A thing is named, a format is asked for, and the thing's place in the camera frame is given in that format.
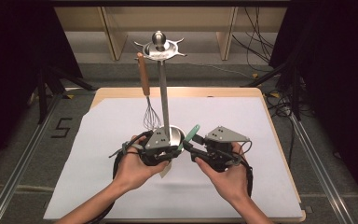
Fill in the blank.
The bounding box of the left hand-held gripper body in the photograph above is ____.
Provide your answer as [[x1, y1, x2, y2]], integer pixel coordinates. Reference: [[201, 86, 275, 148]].
[[139, 126, 172, 167]]

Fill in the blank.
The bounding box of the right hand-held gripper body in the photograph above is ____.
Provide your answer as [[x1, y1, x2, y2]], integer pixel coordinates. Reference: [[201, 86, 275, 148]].
[[202, 125, 251, 173]]

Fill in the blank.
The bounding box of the metal utensil stand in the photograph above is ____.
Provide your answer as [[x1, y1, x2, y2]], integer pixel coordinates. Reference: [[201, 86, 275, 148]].
[[133, 30, 188, 154]]

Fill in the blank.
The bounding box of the wooden-handled wire whisk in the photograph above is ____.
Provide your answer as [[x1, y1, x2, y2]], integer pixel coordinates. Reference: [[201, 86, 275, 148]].
[[136, 51, 163, 132]]

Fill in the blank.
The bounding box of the person's left hand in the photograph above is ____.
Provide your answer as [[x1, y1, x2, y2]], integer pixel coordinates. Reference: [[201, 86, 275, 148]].
[[113, 135, 171, 192]]

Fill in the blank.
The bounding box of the person's right hand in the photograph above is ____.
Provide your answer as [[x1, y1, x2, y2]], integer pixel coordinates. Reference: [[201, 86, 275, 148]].
[[194, 141, 254, 203]]

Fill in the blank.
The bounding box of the white paper sheet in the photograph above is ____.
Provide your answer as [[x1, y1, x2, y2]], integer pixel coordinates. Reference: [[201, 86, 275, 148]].
[[43, 96, 304, 220]]

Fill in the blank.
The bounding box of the black metal stand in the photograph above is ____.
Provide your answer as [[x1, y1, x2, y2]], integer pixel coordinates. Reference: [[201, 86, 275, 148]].
[[241, 59, 303, 121], [36, 66, 98, 125]]

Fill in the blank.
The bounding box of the light wooden shelf unit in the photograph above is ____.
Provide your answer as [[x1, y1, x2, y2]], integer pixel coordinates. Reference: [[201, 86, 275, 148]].
[[54, 7, 288, 62]]

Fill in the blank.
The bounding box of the dark curtain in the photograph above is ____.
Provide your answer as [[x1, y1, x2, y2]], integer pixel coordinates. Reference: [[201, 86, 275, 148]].
[[0, 0, 84, 176], [268, 0, 358, 214]]

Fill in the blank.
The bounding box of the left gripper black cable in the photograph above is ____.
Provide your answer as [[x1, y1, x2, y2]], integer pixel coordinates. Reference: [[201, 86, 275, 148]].
[[87, 130, 154, 224]]

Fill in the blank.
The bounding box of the bundle of black floor cables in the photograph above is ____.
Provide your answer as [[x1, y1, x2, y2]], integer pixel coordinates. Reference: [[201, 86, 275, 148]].
[[231, 7, 296, 120]]

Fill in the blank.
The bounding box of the aluminium floor rail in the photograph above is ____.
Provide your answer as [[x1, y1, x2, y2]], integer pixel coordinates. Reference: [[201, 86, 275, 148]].
[[0, 94, 62, 224], [288, 113, 356, 224]]

